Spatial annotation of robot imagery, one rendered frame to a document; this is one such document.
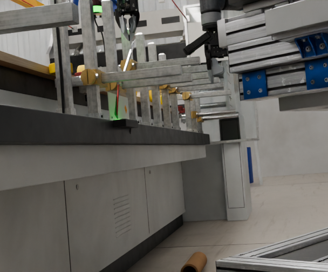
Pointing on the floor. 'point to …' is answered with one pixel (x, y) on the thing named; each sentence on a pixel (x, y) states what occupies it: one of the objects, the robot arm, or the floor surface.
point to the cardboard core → (195, 263)
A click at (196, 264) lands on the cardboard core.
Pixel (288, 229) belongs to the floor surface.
